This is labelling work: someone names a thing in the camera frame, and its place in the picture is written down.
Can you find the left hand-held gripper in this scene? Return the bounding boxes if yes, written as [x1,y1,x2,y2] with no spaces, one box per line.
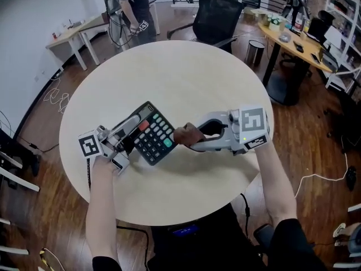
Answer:
[78,113,142,177]

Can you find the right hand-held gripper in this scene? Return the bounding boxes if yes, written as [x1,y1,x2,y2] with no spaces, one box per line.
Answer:
[188,104,271,155]

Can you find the brown cloth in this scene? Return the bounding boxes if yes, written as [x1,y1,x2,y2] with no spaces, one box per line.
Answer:
[173,122,207,148]

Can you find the black calculator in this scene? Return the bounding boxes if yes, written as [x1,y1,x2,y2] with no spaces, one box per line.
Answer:
[124,100,179,167]

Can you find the person's left forearm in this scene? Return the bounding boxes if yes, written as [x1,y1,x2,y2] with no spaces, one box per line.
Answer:
[85,156,125,262]

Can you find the person's right forearm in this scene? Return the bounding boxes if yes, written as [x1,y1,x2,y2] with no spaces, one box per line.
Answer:
[253,139,298,228]

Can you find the metal trash bin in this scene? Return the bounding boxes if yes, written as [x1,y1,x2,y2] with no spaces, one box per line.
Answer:
[244,40,266,66]

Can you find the blue badge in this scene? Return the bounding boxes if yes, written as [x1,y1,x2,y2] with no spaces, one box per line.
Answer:
[172,226,200,237]

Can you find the grey shell chair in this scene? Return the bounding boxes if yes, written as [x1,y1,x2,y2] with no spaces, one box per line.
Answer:
[108,11,127,50]

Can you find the yellow oval table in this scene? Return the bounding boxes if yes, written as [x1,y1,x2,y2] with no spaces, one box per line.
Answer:
[258,21,339,107]

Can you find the black mesh office chair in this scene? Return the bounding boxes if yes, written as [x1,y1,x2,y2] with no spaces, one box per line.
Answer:
[166,0,245,55]

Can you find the dark wooden desk white legs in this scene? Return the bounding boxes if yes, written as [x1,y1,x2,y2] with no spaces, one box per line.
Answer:
[78,0,161,66]

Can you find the light wooden desk white legs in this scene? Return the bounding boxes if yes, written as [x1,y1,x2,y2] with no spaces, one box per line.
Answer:
[45,15,102,72]

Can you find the black battery pack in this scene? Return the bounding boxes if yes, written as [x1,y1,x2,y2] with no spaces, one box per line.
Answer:
[253,223,276,254]

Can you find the person's black shirt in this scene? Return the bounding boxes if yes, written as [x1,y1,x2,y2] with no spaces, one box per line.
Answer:
[91,202,328,271]

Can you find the potted white flower plant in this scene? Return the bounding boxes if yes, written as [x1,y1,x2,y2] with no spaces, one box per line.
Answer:
[266,14,286,32]

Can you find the cardboard box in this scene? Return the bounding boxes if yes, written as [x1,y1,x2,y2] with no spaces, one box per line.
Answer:
[244,6,267,21]

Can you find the black power strip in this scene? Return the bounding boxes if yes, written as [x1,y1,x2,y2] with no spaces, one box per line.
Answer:
[346,165,358,192]

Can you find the black headrest office chair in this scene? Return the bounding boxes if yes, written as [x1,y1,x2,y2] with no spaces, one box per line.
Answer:
[307,9,337,44]

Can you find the coiled white cable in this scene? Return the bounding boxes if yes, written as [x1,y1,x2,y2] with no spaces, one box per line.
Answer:
[42,77,71,115]

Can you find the black adapter cable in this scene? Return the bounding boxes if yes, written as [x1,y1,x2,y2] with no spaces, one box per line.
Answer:
[16,135,61,154]

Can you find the white frame desk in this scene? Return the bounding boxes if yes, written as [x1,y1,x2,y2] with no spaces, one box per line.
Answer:
[0,150,40,271]

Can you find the black cable tangle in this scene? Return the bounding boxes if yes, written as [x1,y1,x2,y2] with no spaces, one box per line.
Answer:
[0,110,16,141]

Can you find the yellow black striped cable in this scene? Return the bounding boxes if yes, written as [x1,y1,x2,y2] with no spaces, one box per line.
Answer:
[38,247,66,271]

